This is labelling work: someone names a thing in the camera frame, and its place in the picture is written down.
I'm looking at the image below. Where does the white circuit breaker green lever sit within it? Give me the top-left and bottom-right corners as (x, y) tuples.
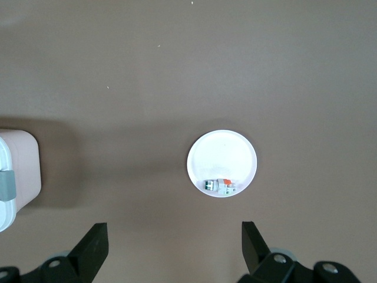
(202, 177), (238, 197)

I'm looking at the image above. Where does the white lidded storage box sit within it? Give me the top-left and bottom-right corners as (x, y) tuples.
(0, 129), (42, 233)

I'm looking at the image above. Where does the pink round plate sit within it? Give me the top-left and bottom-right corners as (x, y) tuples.
(186, 129), (258, 199)

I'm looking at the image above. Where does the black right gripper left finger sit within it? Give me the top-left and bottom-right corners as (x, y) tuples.
(0, 222), (110, 283)

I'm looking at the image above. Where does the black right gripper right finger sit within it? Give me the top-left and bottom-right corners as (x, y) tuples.
(237, 220), (366, 283)

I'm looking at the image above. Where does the gray box latch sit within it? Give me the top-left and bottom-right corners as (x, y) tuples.
(0, 170), (16, 203)

